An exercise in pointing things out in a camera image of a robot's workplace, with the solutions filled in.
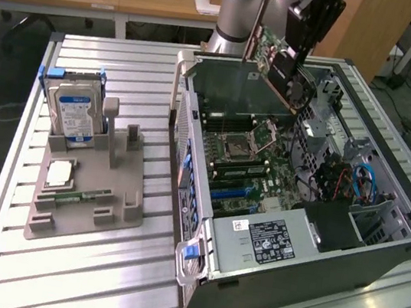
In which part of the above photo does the wooden cabinet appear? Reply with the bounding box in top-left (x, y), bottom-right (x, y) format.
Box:
top-left (309, 0), bottom-right (411, 91)

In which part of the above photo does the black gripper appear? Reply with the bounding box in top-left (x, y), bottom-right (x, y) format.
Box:
top-left (279, 0), bottom-right (347, 72)

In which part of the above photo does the open PC case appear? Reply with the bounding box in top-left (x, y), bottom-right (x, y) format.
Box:
top-left (139, 39), bottom-right (411, 308)

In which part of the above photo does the metal socket cover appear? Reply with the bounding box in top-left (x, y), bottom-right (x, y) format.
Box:
top-left (247, 114), bottom-right (281, 151)

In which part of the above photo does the CPU socket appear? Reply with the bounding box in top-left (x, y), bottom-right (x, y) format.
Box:
top-left (220, 129), bottom-right (256, 165)

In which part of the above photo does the black chair base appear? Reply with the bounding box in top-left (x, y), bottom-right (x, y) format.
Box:
top-left (0, 7), bottom-right (59, 61)

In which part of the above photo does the blue wire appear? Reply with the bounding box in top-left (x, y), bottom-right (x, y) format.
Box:
top-left (349, 160), bottom-right (383, 206)

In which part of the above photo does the blue expansion slot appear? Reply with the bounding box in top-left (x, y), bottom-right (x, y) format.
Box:
top-left (209, 182), bottom-right (251, 205)

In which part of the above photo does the grey parts rack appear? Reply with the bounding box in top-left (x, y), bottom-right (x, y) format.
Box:
top-left (22, 86), bottom-right (162, 256)

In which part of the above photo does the silver CPU chip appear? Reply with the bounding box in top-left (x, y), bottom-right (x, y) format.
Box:
top-left (44, 157), bottom-right (76, 191)

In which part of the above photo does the green motherboard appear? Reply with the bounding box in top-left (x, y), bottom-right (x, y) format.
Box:
top-left (184, 101), bottom-right (312, 230)

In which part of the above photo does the black disk bay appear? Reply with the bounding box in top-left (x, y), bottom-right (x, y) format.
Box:
top-left (299, 199), bottom-right (370, 260)

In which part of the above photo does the grey power supply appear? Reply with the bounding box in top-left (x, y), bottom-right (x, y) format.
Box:
top-left (205, 196), bottom-right (328, 287)

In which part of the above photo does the Nvidia graphics card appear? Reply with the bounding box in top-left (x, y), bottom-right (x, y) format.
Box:
top-left (234, 0), bottom-right (331, 117)

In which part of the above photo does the green RAM stick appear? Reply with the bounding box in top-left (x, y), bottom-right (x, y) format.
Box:
top-left (36, 179), bottom-right (113, 211)

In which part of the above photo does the installed RAM stick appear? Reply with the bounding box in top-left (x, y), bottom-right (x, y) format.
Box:
top-left (212, 157), bottom-right (269, 183)

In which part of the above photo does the hard disk with blue carrier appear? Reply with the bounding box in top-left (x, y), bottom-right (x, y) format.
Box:
top-left (28, 58), bottom-right (110, 154)

